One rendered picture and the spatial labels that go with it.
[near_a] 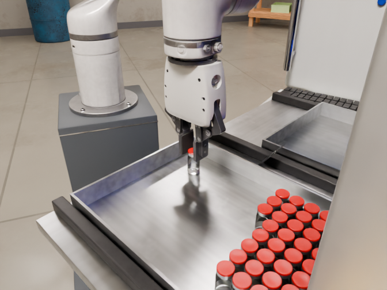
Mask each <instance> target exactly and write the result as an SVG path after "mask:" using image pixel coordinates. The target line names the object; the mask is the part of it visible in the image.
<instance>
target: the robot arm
mask: <svg viewBox="0 0 387 290"><path fill-rule="evenodd" d="M119 1H120V0H84V1H82V2H80V3H78V4H76V5H75V6H73V7H72V8H71V9H70V10H69V11H68V12H67V26H68V30H69V36H70V42H71V48H72V52H73V58H74V64H75V69H76V73H77V79H78V85H79V90H80V92H79V93H78V95H76V96H75V97H73V98H72V99H71V100H70V101H69V108H70V110H71V111H72V112H73V113H75V114H77V115H80V116H86V117H107V116H114V115H118V114H121V113H124V112H127V111H129V110H131V109H132V108H134V107H135V106H136V105H137V103H138V96H137V95H136V94H135V93H134V92H133V91H130V90H127V89H124V81H123V72H122V62H121V56H120V46H119V36H118V30H117V6H118V4H119ZM259 1H260V0H162V18H163V30H164V53H165V54H166V55H167V57H166V63H165V76H164V97H165V112H166V113H167V114H168V115H169V116H170V118H172V121H173V122H174V124H175V130H176V132H177V133H179V154H181V155H183V154H185V153H187V152H188V149H190V148H193V160H194V161H195V162H198V161H200V160H201V159H203V158H205V157H206V156H208V139H209V138H210V137H212V136H213V135H219V134H221V133H223V132H225V131H226V128H225V125H224V122H223V119H225V117H226V85H225V74H224V70H223V64H222V61H221V60H219V59H218V55H217V54H218V53H221V51H222V48H223V44H222V43H221V33H222V19H223V17H224V16H226V15H232V14H240V13H245V12H248V11H250V10H252V9H253V8H254V7H255V6H256V5H257V4H258V3H259ZM211 121H212V123H213V126H212V123H211ZM191 123H193V124H194V125H195V134H196V140H194V129H192V128H191ZM203 127H204V131H203ZM190 128H191V129H190Z"/></svg>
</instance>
